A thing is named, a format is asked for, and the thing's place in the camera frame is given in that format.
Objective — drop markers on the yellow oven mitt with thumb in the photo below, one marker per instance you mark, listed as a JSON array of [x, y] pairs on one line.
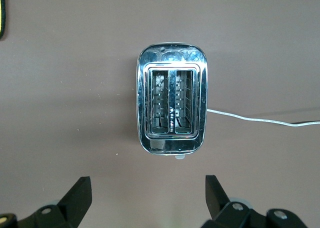
[[2, 10]]

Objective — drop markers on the chrome and cream toaster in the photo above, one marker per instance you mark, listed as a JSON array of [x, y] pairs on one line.
[[172, 55]]

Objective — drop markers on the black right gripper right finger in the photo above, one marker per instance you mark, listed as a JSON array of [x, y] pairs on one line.
[[220, 208]]

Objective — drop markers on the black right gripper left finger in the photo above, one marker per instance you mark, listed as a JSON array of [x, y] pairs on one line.
[[72, 203]]

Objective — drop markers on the brown table cover sheet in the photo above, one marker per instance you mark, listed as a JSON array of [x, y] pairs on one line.
[[75, 88]]

